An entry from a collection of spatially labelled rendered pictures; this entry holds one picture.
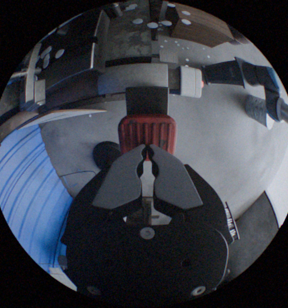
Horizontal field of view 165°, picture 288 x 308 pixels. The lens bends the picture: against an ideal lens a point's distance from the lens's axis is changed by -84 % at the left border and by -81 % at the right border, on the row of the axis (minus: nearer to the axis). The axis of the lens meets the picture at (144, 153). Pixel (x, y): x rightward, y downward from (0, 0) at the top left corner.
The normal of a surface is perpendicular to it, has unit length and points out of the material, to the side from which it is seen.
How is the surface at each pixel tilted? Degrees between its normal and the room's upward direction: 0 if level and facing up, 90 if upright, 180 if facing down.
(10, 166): 90
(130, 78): 0
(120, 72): 0
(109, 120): 0
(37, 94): 90
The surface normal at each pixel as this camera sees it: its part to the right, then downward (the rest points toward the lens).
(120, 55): -0.02, 0.53
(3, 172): 1.00, 0.00
